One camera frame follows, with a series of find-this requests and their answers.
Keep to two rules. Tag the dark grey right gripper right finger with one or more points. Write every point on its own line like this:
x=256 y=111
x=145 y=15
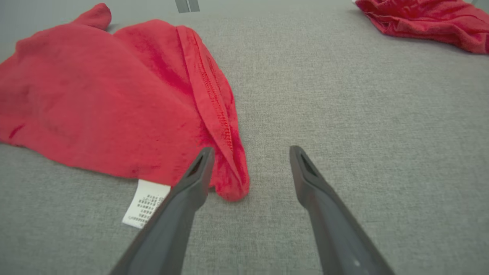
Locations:
x=336 y=233

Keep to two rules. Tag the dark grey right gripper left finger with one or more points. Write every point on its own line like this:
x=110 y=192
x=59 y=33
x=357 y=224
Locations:
x=168 y=225

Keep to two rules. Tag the red basketball jersey number 23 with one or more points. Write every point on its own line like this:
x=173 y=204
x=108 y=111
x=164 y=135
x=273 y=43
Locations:
x=95 y=103

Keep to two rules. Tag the red shorts with white stripes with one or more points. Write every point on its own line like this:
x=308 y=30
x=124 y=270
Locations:
x=431 y=19

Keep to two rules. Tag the grey metal partition post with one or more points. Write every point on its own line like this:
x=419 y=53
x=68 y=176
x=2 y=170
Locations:
x=187 y=5

